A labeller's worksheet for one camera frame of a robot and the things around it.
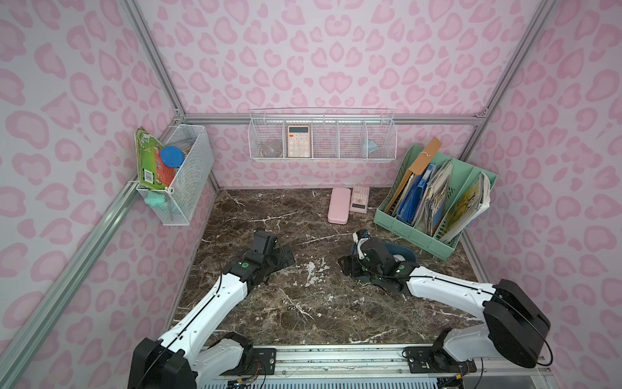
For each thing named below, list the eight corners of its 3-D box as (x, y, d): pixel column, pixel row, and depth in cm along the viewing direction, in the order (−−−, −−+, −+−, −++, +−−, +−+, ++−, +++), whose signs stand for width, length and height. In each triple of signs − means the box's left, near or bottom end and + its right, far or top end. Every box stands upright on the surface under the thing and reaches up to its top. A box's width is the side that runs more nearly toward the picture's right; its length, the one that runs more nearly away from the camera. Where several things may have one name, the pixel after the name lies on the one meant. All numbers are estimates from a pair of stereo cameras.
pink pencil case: (326, 223, 109) (326, 219, 107) (331, 190, 122) (331, 186, 120) (348, 225, 108) (349, 222, 106) (350, 191, 121) (351, 188, 119)
